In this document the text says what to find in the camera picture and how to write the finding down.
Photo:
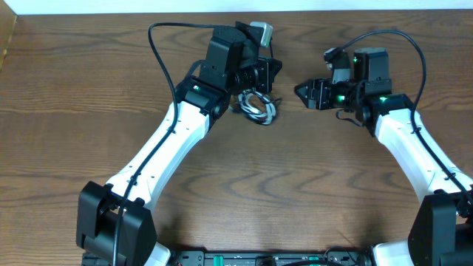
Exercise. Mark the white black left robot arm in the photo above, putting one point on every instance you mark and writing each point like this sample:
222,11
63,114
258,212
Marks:
115,221

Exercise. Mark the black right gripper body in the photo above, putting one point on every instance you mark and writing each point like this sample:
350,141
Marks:
334,96

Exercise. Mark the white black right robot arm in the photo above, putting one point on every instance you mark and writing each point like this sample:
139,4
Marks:
442,231

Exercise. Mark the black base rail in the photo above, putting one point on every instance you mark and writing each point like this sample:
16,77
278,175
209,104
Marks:
200,258

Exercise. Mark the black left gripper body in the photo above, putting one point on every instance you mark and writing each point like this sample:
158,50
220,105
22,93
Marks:
259,79

